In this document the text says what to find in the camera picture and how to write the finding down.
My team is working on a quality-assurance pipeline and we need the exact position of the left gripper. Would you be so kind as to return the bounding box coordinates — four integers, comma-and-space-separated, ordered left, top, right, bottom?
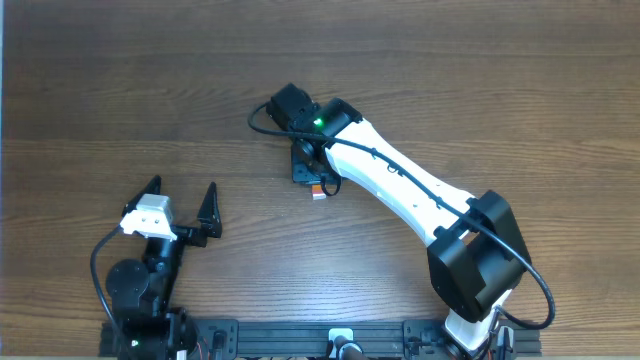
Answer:
122, 174, 224, 249

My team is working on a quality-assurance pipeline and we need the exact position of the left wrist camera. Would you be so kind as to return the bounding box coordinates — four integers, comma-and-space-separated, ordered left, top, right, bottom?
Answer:
118, 193, 179, 243

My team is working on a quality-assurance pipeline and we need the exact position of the mounting rail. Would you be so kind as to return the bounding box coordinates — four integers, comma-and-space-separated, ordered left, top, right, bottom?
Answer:
98, 318, 543, 359

